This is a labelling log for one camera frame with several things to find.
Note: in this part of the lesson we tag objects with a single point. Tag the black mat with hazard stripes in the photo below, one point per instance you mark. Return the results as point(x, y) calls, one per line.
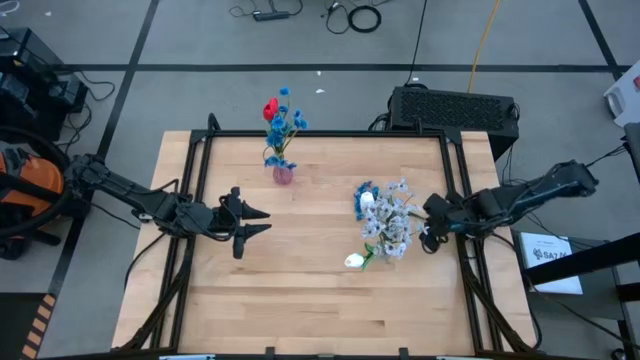
point(25, 325)

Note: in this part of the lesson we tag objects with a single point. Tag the black power strip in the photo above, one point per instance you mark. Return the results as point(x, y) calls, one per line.
point(270, 15)

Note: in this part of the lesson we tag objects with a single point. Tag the black equipment boxes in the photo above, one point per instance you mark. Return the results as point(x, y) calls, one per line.
point(30, 75)

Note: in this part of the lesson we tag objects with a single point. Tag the white artificial tulip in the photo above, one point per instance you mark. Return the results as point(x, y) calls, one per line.
point(367, 200)
point(354, 260)

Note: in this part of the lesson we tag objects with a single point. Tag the white printed paper sheet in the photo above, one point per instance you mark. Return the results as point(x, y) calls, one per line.
point(550, 265)

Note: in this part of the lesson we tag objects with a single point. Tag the black computer case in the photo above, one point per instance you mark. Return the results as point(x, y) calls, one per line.
point(450, 110)

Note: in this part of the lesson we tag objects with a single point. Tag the grey-white artificial flower bunch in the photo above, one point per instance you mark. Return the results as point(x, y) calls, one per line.
point(397, 200)
point(387, 240)

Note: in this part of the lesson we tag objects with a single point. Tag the black metal table frame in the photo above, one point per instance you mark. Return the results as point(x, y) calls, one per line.
point(325, 134)

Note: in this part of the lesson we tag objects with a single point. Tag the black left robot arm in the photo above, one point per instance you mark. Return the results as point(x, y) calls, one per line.
point(130, 190)

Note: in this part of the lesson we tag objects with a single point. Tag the blue artificial flower bunch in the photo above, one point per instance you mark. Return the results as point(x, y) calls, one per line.
point(361, 192)
point(277, 137)

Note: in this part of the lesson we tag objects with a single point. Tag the black side stand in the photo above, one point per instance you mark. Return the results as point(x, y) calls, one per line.
point(580, 260)

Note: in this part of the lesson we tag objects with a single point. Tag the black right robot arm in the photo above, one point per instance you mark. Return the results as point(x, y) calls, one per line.
point(530, 195)

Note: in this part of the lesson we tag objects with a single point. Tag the white device with red button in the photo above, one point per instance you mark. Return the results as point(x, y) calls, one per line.
point(622, 100)

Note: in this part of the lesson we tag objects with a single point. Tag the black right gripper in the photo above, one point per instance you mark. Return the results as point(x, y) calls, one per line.
point(442, 212)

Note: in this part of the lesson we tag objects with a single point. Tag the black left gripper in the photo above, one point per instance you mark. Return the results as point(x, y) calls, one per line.
point(217, 220)

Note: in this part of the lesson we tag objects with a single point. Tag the pink glass vase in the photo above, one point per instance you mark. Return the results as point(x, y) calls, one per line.
point(283, 176)

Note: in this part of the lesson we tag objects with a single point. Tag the orange and black vacuum cleaner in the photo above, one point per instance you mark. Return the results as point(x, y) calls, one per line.
point(35, 180)

